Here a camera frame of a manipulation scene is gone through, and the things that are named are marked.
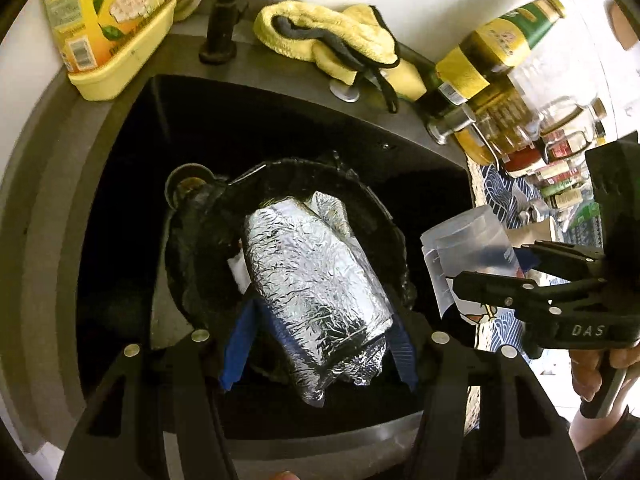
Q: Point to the metal sink drain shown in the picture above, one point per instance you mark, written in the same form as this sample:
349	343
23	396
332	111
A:
182	180

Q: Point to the person's right forearm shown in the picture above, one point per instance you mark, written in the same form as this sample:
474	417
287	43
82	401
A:
585	430

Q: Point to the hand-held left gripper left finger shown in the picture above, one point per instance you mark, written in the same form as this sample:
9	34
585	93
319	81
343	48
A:
240	347

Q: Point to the black kitchen sink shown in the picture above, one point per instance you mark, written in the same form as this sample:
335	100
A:
150	125

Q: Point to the small white disc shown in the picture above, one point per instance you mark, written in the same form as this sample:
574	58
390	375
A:
345	92

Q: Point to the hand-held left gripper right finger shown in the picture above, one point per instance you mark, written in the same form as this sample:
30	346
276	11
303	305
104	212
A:
402	352

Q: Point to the yellow dish soap bottle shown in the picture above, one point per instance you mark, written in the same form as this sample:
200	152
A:
95	10

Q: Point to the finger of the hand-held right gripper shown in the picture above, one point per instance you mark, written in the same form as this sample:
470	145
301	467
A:
490	290
560	260

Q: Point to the black faucet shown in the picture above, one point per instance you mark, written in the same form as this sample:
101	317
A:
220	25

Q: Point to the person's right hand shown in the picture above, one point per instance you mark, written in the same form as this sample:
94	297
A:
585	370

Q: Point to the row of spice jars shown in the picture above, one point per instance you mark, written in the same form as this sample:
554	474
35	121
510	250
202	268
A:
555	175

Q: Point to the person's dark clothing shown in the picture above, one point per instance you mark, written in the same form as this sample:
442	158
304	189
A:
620	450

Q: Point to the clear plastic cup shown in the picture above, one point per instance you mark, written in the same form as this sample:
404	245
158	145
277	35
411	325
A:
450	240

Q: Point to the clear glass jar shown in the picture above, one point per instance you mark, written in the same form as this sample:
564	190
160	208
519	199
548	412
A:
565	110

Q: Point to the amber oil jug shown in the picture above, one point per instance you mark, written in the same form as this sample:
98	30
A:
495	125

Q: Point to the blue patterned tablecloth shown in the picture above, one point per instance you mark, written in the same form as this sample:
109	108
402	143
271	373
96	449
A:
495	190

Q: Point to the green and yellow label bottle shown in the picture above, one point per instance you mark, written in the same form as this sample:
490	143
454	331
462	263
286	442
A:
520	27

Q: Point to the yellow cleaning cloth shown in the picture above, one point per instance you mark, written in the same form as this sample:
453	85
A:
300	25

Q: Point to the silver foil bag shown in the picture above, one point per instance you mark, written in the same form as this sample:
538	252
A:
310	280

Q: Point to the beige wooden object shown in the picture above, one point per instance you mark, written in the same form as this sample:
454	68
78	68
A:
625	25

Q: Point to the white tissue paper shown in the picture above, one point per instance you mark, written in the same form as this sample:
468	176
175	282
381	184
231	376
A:
239	272

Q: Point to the black trash bag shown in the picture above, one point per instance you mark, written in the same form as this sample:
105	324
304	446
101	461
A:
210	240

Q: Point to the yellow plastic tray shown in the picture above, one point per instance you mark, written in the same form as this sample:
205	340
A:
110	80

